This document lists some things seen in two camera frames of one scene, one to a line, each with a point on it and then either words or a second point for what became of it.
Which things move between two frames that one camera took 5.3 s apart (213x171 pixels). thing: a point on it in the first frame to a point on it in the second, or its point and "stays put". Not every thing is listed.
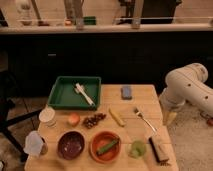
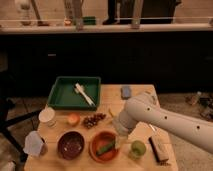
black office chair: [8, 86] stays put
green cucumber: [107, 147] stays put
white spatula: [79, 89] stays put
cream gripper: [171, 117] to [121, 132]
